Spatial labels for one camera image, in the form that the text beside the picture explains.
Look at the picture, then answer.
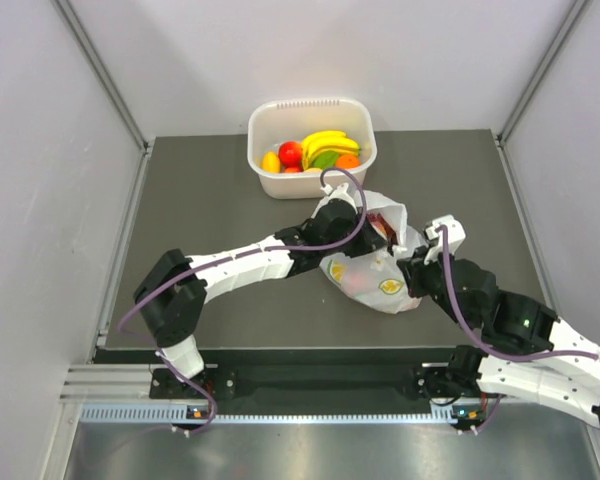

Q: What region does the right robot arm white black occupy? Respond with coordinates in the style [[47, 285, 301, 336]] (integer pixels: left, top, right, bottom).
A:
[[398, 247, 600, 430]]

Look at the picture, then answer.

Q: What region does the green leaf fruit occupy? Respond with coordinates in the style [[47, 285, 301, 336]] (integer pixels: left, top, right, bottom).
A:
[[311, 150, 341, 170]]

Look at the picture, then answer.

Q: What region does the grey slotted cable duct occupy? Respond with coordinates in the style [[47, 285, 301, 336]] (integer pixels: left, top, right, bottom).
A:
[[79, 402, 486, 426]]

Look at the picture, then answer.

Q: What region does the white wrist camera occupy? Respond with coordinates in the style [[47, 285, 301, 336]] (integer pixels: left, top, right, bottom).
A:
[[320, 183, 356, 208], [423, 215, 466, 265]]

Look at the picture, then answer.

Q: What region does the red apple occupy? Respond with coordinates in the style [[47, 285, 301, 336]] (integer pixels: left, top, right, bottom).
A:
[[278, 141, 303, 168]]

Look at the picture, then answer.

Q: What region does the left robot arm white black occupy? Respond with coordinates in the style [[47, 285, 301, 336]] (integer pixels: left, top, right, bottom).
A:
[[134, 199, 386, 397]]

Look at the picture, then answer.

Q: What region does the yellow lemon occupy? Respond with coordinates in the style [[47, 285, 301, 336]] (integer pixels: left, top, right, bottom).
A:
[[261, 151, 282, 174]]

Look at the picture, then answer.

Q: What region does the orange fruit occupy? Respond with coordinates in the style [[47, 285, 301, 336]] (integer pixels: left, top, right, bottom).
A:
[[334, 154, 361, 170]]

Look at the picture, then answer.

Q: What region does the white plastic fruit bag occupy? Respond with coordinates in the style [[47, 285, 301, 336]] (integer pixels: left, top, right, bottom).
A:
[[320, 190, 425, 314]]

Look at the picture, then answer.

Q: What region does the dark red grape bunch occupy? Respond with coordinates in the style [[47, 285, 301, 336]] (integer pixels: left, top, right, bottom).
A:
[[367, 213, 397, 246]]

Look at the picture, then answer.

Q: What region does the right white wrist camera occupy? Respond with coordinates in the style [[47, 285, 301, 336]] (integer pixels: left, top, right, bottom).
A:
[[423, 215, 466, 265]]

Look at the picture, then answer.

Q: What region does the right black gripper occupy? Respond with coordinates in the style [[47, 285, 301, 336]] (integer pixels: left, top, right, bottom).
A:
[[396, 242, 473, 331]]

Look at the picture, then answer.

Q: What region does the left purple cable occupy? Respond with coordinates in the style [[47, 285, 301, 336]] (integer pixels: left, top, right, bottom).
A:
[[117, 167, 369, 351]]

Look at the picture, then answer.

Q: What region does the white plastic tub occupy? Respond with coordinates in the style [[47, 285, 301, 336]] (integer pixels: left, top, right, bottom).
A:
[[247, 97, 377, 199]]

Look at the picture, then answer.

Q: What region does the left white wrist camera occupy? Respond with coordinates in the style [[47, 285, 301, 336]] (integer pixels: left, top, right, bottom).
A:
[[320, 183, 356, 208]]

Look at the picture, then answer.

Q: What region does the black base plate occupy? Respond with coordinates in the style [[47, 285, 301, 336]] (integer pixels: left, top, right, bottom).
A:
[[149, 346, 480, 414]]

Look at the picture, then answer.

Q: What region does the yellow banana bunch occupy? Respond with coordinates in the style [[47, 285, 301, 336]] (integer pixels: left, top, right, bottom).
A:
[[301, 130, 361, 170]]

